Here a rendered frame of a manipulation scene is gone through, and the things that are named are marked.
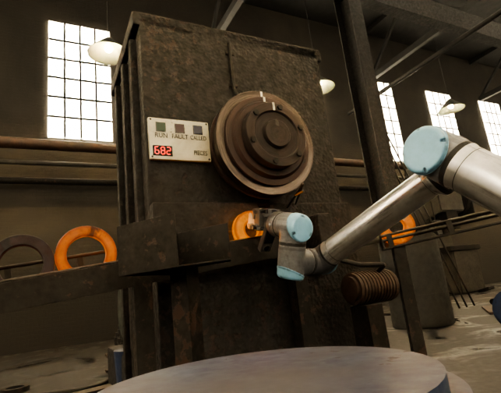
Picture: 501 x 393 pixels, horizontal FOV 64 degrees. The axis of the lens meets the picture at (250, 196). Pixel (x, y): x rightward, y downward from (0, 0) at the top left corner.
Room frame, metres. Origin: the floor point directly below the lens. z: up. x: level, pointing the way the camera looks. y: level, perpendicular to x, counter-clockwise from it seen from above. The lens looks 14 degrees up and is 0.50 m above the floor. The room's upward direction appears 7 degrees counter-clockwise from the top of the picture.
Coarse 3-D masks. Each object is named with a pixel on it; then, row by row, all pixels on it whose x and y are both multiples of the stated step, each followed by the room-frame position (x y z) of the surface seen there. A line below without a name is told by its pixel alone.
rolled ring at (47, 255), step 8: (8, 240) 1.18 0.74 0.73; (16, 240) 1.19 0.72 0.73; (24, 240) 1.20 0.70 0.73; (32, 240) 1.20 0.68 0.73; (40, 240) 1.21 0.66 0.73; (0, 248) 1.17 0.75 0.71; (8, 248) 1.18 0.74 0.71; (40, 248) 1.21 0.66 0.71; (48, 248) 1.23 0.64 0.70; (0, 256) 1.17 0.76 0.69; (48, 256) 1.23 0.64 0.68; (48, 264) 1.23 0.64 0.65; (0, 280) 1.17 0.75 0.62
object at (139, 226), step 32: (128, 224) 1.07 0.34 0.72; (160, 224) 1.02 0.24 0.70; (224, 224) 1.23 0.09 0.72; (128, 256) 1.07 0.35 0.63; (160, 256) 1.02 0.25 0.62; (192, 256) 1.29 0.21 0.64; (224, 256) 1.24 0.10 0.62; (192, 288) 1.16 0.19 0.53; (192, 320) 1.15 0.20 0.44; (192, 352) 1.14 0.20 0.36
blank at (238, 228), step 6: (240, 216) 1.55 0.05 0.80; (246, 216) 1.56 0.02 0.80; (234, 222) 1.55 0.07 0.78; (240, 222) 1.55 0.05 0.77; (246, 222) 1.56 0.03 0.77; (234, 228) 1.54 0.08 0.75; (240, 228) 1.55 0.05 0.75; (234, 234) 1.55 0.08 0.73; (240, 234) 1.54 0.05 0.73; (246, 234) 1.56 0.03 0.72; (258, 234) 1.59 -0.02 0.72
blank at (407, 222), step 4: (408, 216) 1.68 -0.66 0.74; (404, 220) 1.68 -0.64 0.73; (408, 220) 1.68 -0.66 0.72; (412, 220) 1.68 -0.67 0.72; (404, 224) 1.69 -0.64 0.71; (408, 224) 1.68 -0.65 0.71; (412, 224) 1.68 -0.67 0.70; (404, 228) 1.69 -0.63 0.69; (384, 232) 1.70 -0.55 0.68; (388, 232) 1.69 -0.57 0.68; (404, 232) 1.69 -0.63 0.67; (408, 232) 1.68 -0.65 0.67; (392, 236) 1.69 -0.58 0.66; (408, 236) 1.68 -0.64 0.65; (412, 236) 1.68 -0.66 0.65; (396, 240) 1.69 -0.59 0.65; (400, 240) 1.69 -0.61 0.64; (404, 240) 1.69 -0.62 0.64; (408, 240) 1.69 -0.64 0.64; (396, 244) 1.70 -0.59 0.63
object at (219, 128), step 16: (240, 96) 1.55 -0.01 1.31; (256, 96) 1.58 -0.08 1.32; (272, 96) 1.62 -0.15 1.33; (224, 112) 1.51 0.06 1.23; (304, 128) 1.69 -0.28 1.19; (224, 144) 1.50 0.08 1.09; (224, 160) 1.50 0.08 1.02; (240, 176) 1.53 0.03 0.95; (304, 176) 1.67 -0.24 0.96; (256, 192) 1.60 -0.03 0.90; (272, 192) 1.59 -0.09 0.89; (288, 192) 1.63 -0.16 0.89
